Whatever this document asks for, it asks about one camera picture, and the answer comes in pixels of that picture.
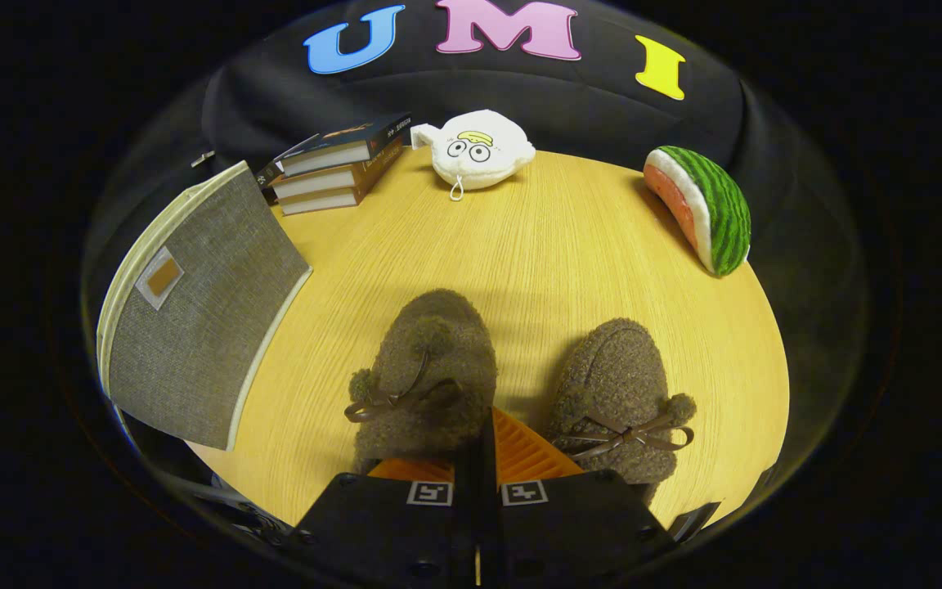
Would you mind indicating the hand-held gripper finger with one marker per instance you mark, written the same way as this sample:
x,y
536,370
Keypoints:
x,y
487,507
467,507

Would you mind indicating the dark blue cover book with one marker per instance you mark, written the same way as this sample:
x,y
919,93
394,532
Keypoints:
x,y
340,135

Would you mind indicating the grey fabric storage box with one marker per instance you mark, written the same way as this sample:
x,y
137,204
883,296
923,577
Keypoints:
x,y
201,343

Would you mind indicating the brown cover book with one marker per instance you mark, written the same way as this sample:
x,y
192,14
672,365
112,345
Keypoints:
x,y
316,182
316,202

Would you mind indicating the watermelon slice plush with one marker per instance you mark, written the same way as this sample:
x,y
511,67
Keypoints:
x,y
716,204

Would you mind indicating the white cartoon face plush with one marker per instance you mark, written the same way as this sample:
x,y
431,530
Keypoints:
x,y
479,151

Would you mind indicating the brown fuzzy shoe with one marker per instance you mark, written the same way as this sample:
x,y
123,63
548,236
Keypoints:
x,y
618,368
438,343

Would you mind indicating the silver metal clip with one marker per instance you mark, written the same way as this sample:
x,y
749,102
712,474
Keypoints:
x,y
203,159

